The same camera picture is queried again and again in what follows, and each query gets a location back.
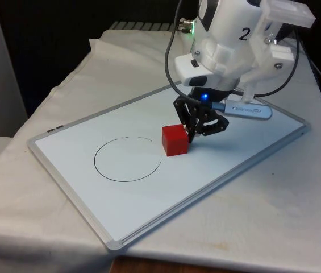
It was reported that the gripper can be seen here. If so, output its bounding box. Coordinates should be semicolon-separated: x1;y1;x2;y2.
173;85;236;143

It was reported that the red cube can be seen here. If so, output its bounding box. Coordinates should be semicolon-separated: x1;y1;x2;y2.
161;123;191;158

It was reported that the whiteboard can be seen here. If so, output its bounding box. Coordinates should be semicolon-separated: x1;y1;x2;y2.
27;84;309;251

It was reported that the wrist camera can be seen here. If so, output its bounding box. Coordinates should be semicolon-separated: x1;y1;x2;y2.
211;100;273;121

